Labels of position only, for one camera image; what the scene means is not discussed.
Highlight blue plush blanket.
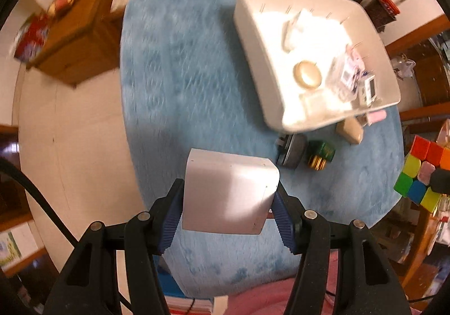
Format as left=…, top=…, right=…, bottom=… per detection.
left=120, top=0, right=408, bottom=300

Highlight stack of books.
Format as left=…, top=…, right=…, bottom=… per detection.
left=165, top=296, right=229, bottom=315

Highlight pink cloth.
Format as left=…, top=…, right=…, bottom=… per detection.
left=225, top=276, right=338, bottom=315

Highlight gold round compact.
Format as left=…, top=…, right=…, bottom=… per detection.
left=292, top=60, right=322, bottom=90

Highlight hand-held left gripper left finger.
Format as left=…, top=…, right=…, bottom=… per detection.
left=44, top=178, right=185, bottom=315

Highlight pink tube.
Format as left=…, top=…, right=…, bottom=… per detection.
left=366, top=109, right=387, bottom=126

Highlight wooden side cabinet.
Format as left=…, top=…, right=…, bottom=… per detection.
left=26, top=0, right=122, bottom=87

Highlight black cable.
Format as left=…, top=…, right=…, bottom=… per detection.
left=0, top=157, right=80, bottom=249

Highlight blue plastic stool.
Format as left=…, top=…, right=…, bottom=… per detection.
left=156, top=271, right=187, bottom=298

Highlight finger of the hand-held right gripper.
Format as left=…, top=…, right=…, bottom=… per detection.
left=429, top=167, right=450, bottom=192

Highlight white device with screen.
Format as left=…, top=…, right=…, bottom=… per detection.
left=357, top=76, right=378, bottom=106

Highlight red printed box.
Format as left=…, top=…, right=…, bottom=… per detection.
left=13, top=14, right=50, bottom=62

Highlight white storage bin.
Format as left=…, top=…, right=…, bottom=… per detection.
left=234, top=0, right=402, bottom=133

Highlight beige small box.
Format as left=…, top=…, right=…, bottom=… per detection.
left=336, top=116, right=364, bottom=144

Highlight green bottle gold cap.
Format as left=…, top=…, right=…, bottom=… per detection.
left=305, top=140, right=336, bottom=171

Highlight multicoloured puzzle cube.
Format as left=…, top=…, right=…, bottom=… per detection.
left=394, top=135, right=450, bottom=212

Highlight dark jar red lid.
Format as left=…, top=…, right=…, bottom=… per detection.
left=364, top=0, right=401, bottom=32

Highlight clear plastic box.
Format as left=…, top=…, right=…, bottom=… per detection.
left=325, top=46, right=373, bottom=101

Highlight white plastic bag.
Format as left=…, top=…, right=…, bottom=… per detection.
left=392, top=55, right=417, bottom=81

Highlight white charger adapter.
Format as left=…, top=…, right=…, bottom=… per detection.
left=182, top=148, right=281, bottom=235

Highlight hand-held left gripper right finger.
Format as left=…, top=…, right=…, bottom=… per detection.
left=269, top=183, right=412, bottom=315

